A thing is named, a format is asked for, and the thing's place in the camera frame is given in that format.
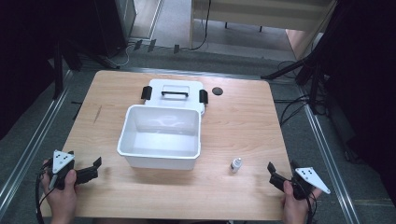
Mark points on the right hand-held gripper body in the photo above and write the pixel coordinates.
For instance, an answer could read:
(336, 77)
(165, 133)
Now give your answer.
(306, 180)

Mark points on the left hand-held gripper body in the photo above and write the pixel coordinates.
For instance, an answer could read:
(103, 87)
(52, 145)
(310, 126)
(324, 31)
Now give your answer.
(61, 160)

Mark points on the person's right hand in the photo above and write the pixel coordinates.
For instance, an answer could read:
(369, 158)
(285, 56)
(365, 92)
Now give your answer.
(294, 208)

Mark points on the person's left hand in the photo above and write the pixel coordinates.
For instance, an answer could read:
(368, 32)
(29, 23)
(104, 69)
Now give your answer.
(62, 199)

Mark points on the small silver metal object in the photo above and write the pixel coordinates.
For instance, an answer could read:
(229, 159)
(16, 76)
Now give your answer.
(235, 165)

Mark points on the white plastic storage box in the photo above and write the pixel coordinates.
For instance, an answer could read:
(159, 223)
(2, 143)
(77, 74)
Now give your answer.
(160, 137)

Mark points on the black metal stand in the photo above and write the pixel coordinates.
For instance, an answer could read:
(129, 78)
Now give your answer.
(58, 71)

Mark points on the black round table grommet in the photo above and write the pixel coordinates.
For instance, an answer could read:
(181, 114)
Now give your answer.
(217, 91)

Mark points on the white box lid black clips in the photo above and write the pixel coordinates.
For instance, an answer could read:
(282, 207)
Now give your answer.
(176, 90)

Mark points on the black tripod stand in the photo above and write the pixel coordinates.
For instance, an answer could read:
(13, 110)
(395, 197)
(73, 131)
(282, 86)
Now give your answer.
(306, 67)

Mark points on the dark curtain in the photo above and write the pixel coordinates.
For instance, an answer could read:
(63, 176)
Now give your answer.
(21, 56)
(367, 77)

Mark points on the black cabinet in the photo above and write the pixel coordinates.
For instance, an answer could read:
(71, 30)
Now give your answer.
(115, 21)

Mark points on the light wooden bench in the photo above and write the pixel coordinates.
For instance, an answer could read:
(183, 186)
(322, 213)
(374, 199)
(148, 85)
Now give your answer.
(264, 12)

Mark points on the metal floor rail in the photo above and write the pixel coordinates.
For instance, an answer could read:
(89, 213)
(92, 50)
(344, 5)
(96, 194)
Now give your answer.
(193, 73)
(31, 149)
(333, 174)

